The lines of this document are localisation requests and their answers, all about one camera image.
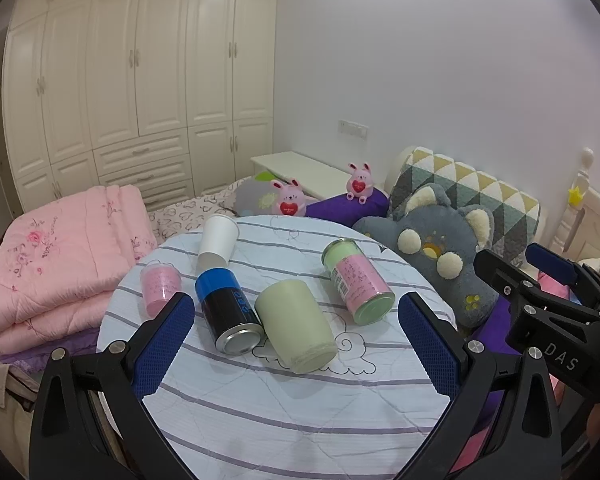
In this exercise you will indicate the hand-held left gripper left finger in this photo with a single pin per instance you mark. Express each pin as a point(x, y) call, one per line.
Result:
point(162, 342)

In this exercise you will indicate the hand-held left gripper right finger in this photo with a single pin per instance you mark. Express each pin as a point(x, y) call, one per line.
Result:
point(430, 345)

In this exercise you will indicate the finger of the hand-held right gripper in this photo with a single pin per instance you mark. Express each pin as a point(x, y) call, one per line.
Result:
point(550, 262)
point(500, 280)

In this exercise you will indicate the pale green cup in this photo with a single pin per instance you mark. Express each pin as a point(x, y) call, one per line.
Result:
point(292, 322)

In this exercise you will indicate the small pink cup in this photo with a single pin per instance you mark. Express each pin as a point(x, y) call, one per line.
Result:
point(158, 287)

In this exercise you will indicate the white paper cup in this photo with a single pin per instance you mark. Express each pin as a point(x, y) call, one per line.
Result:
point(217, 240)

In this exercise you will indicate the purple blanket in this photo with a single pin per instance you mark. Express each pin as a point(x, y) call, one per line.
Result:
point(490, 325)

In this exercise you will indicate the cream bed headboard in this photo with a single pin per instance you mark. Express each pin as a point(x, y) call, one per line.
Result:
point(597, 230)

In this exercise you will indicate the blue and black can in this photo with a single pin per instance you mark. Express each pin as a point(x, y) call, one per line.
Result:
point(225, 310)

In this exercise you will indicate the yellow star sticker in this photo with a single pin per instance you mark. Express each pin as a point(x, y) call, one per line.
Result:
point(575, 195)

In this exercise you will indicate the grey plush bear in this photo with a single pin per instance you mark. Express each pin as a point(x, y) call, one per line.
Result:
point(430, 255)

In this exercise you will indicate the triangle pattern cushion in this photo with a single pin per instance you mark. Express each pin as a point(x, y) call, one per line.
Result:
point(480, 185)

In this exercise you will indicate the green and pink can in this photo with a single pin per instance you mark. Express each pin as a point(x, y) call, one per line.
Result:
point(357, 280)

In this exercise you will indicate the purple cloth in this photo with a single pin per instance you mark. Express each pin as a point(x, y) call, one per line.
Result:
point(45, 355)

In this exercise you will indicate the striped round tablecloth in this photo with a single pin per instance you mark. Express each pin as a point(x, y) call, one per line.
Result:
point(260, 410)

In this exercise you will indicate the heart print bedsheet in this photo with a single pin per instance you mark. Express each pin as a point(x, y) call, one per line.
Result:
point(180, 220)

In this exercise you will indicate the pink floral quilt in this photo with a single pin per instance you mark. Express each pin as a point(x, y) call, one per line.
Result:
point(55, 260)

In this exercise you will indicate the purple pillow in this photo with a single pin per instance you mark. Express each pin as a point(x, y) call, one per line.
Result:
point(340, 207)

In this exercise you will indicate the beige cloth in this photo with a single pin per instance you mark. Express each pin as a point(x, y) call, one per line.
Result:
point(5, 400)

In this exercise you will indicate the pink bunny toy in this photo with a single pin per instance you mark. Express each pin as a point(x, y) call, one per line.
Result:
point(289, 200)
point(359, 184)

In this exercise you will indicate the grey pillow with green flower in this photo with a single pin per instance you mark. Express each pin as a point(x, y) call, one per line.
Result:
point(252, 197)

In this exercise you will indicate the white nightstand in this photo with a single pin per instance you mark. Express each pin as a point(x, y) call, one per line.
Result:
point(300, 167)

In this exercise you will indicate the cream wardrobe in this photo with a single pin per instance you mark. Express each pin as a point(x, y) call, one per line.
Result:
point(115, 60)

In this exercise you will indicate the white wall socket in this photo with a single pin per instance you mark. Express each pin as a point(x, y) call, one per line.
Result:
point(353, 128)

